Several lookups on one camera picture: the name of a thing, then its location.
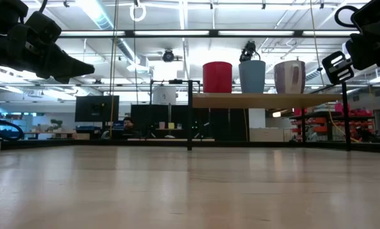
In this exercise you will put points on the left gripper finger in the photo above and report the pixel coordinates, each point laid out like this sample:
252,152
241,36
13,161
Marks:
62,75
70,63

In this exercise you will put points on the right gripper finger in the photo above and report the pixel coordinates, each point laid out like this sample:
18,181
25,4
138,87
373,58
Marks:
337,68

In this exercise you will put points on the white and purple mug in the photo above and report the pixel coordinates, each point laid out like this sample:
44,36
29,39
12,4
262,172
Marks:
288,78

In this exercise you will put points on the red ceramic mug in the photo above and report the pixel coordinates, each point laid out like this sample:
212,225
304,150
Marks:
217,78

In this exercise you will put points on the wooden shelf with black legs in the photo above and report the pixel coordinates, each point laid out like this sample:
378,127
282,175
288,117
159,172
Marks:
263,100

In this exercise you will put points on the black computer monitor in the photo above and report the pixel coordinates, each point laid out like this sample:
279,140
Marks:
95,108

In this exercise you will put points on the green potted plant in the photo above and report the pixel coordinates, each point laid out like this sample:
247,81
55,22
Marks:
55,124

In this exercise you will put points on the wooden background desk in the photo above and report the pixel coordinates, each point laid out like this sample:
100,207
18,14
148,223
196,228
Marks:
49,133

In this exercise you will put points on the blue crate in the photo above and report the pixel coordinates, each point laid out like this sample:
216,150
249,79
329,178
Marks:
88,129

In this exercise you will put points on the rack with red bins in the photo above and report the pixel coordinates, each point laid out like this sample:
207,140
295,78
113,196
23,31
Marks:
320,128

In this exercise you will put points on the black overhead light bar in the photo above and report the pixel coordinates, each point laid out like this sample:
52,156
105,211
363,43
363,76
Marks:
130,33

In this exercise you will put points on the person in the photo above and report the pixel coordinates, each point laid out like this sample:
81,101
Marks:
128,124

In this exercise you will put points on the black partition panels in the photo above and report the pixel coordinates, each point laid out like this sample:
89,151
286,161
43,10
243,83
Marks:
148,117

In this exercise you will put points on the beige cabinet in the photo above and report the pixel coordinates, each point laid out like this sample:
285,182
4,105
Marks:
267,135

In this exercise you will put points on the small pink cup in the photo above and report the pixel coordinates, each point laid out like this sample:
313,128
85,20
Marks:
162,125

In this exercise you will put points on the small yellow cup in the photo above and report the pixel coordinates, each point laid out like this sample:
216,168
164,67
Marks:
171,125

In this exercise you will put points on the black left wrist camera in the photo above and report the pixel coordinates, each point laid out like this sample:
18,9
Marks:
43,27

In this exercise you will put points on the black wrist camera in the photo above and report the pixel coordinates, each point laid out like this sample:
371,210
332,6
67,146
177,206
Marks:
374,12
43,27

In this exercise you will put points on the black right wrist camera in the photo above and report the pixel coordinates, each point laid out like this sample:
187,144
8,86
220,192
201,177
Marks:
374,12

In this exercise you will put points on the black metal frame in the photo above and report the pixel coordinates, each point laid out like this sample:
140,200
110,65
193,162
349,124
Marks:
151,95

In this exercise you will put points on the round black ceiling camera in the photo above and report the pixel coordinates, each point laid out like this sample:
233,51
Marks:
168,56

